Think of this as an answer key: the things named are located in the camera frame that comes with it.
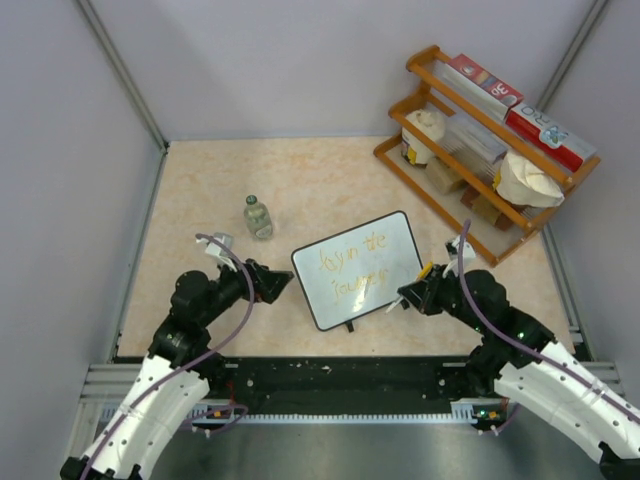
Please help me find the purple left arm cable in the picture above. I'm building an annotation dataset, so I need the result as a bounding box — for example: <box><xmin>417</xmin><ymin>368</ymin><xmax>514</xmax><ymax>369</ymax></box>
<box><xmin>77</xmin><ymin>232</ymin><xmax>256</xmax><ymax>480</ymax></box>

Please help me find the white cup paper cover right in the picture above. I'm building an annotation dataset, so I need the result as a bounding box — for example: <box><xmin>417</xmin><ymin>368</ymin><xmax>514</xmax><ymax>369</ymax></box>
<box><xmin>493</xmin><ymin>150</ymin><xmax>565</xmax><ymax>208</ymax></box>

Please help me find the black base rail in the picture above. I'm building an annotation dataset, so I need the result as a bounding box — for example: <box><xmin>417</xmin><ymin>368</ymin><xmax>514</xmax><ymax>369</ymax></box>
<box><xmin>208</xmin><ymin>356</ymin><xmax>502</xmax><ymax>415</ymax></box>

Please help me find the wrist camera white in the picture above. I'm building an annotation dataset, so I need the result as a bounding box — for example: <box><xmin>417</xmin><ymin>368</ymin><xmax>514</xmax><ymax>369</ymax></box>
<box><xmin>443</xmin><ymin>236</ymin><xmax>477</xmax><ymax>277</ymax></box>
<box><xmin>195</xmin><ymin>232</ymin><xmax>236</xmax><ymax>271</ymax></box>

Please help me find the grey white box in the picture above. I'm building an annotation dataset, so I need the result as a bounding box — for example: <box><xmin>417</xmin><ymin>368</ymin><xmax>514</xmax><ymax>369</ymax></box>
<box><xmin>440</xmin><ymin>113</ymin><xmax>507</xmax><ymax>167</ymax></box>

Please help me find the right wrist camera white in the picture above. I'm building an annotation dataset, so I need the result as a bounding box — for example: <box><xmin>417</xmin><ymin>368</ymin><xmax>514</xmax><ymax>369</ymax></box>
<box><xmin>443</xmin><ymin>236</ymin><xmax>477</xmax><ymax>277</ymax></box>

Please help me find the white whiteboard black frame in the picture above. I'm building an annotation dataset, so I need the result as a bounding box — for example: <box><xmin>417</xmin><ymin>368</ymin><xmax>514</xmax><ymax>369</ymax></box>
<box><xmin>291</xmin><ymin>210</ymin><xmax>423</xmax><ymax>332</ymax></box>

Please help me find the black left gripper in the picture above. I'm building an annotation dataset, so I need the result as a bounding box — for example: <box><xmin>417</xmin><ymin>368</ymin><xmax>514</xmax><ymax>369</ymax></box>
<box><xmin>199</xmin><ymin>254</ymin><xmax>293</xmax><ymax>326</ymax></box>

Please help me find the tan sponge block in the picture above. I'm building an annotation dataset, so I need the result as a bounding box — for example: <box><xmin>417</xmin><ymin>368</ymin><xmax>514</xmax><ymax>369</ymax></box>
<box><xmin>425</xmin><ymin>157</ymin><xmax>466</xmax><ymax>195</ymax></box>

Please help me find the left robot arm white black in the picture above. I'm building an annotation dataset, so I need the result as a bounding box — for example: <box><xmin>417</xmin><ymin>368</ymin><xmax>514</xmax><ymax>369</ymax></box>
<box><xmin>60</xmin><ymin>259</ymin><xmax>294</xmax><ymax>479</ymax></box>

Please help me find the yellow capped white marker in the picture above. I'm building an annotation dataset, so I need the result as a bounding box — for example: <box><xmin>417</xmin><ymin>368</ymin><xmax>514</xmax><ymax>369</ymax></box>
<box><xmin>385</xmin><ymin>262</ymin><xmax>433</xmax><ymax>314</ymax></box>

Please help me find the orange wooden shelf rack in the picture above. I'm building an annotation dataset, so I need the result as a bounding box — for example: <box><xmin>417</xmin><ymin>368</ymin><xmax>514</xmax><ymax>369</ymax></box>
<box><xmin>374</xmin><ymin>45</ymin><xmax>600</xmax><ymax>266</ymax></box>

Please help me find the red white foil box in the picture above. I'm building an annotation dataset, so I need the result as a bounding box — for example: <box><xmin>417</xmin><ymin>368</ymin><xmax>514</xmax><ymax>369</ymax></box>
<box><xmin>442</xmin><ymin>54</ymin><xmax>524</xmax><ymax>121</ymax></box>

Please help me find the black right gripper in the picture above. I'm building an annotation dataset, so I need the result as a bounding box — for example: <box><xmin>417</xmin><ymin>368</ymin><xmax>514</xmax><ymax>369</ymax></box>
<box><xmin>400</xmin><ymin>263</ymin><xmax>487</xmax><ymax>333</ymax></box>

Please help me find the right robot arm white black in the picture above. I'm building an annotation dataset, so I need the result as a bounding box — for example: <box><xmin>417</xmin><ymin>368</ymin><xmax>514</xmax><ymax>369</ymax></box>
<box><xmin>398</xmin><ymin>265</ymin><xmax>639</xmax><ymax>479</ymax></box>

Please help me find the brown block on shelf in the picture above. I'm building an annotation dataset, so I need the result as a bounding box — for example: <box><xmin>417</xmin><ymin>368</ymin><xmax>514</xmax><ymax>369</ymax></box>
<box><xmin>460</xmin><ymin>186</ymin><xmax>513</xmax><ymax>231</ymax></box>

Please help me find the clear glass bottle green cap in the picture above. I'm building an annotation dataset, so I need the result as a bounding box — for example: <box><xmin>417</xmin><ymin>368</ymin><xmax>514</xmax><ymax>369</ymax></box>
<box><xmin>244</xmin><ymin>195</ymin><xmax>273</xmax><ymax>240</ymax></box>

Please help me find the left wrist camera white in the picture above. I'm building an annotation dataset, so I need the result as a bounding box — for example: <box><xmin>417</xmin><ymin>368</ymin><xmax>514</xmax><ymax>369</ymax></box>
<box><xmin>195</xmin><ymin>232</ymin><xmax>236</xmax><ymax>271</ymax></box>

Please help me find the red white wrap box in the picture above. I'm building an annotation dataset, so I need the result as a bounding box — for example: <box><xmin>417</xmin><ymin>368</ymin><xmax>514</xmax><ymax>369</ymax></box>
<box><xmin>505</xmin><ymin>102</ymin><xmax>597</xmax><ymax>173</ymax></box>

